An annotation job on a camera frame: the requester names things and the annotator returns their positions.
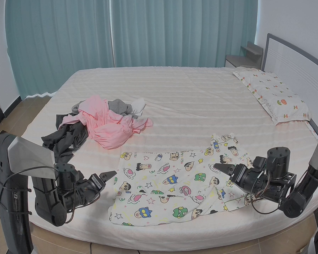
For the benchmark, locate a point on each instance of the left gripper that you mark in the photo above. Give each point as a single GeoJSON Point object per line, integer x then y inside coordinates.
{"type": "Point", "coordinates": [94, 185]}

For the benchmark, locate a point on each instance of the grey white bedside table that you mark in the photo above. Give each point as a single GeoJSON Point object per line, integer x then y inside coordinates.
{"type": "Point", "coordinates": [241, 61]}

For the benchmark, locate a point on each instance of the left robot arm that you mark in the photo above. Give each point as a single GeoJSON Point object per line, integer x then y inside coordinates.
{"type": "Point", "coordinates": [16, 208]}

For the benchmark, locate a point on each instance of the black garment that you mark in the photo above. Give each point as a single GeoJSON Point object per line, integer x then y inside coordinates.
{"type": "Point", "coordinates": [66, 141]}

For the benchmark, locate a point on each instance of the bed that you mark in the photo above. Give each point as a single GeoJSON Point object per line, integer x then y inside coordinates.
{"type": "Point", "coordinates": [188, 102]}

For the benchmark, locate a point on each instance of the blue-green curtain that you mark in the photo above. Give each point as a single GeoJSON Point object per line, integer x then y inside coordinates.
{"type": "Point", "coordinates": [188, 22]}
{"type": "Point", "coordinates": [55, 36]}

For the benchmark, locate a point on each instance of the pink garment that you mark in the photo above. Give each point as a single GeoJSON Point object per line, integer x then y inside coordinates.
{"type": "Point", "coordinates": [106, 131]}

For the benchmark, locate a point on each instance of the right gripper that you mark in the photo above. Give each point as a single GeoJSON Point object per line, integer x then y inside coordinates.
{"type": "Point", "coordinates": [247, 178]}

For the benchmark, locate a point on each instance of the grey garment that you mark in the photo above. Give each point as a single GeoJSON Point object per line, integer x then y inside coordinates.
{"type": "Point", "coordinates": [118, 107]}

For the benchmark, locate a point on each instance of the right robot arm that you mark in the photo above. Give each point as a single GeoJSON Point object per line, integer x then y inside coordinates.
{"type": "Point", "coordinates": [307, 184]}

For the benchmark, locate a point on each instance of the white printed pyjama garment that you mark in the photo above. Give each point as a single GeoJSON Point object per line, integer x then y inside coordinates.
{"type": "Point", "coordinates": [161, 194]}

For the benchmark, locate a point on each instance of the white printed pillow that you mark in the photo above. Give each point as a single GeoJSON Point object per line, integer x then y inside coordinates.
{"type": "Point", "coordinates": [275, 96]}

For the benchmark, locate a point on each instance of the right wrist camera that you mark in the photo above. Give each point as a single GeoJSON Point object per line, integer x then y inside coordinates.
{"type": "Point", "coordinates": [258, 163]}

